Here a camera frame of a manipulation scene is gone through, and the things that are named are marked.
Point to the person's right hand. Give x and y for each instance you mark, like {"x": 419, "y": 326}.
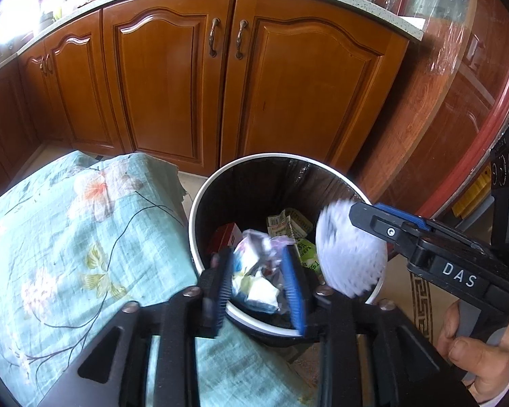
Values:
{"x": 475, "y": 360}

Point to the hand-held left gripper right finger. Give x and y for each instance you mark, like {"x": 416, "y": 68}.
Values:
{"x": 292, "y": 288}

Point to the wooden furniture with red rim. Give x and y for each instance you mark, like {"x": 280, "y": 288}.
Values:
{"x": 492, "y": 106}

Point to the green wrapper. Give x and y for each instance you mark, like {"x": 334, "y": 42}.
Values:
{"x": 309, "y": 254}

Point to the yellow plastic object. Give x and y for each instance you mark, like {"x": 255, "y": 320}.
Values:
{"x": 475, "y": 195}

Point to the wooden cabinet door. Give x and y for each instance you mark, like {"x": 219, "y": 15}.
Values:
{"x": 34, "y": 93}
{"x": 314, "y": 93}
{"x": 4, "y": 114}
{"x": 80, "y": 89}
{"x": 165, "y": 84}

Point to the red white packet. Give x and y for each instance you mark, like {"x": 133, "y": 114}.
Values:
{"x": 225, "y": 237}

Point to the green white carton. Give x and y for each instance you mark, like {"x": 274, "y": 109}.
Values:
{"x": 288, "y": 222}

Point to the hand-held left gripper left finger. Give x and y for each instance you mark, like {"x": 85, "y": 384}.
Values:
{"x": 221, "y": 288}

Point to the black trash bin white rim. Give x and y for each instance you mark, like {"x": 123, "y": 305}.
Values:
{"x": 254, "y": 186}

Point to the purple white wrapper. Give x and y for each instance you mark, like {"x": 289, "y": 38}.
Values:
{"x": 254, "y": 271}

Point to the green floral cloth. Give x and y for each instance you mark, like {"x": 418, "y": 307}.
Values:
{"x": 68, "y": 241}

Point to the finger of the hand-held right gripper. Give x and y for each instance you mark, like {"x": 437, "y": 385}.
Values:
{"x": 401, "y": 214}
{"x": 381, "y": 227}

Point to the patterned brown rug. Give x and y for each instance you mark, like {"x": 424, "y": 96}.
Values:
{"x": 420, "y": 305}

